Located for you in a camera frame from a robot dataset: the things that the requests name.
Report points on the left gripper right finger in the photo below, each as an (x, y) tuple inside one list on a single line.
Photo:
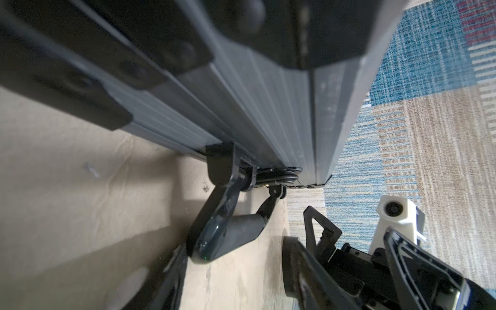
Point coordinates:
[(308, 282)]

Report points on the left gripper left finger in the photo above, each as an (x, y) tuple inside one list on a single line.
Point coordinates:
[(164, 288)]

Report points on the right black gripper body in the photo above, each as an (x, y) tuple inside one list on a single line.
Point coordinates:
[(399, 276)]

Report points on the grey poker set case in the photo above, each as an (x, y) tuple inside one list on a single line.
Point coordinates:
[(266, 92)]

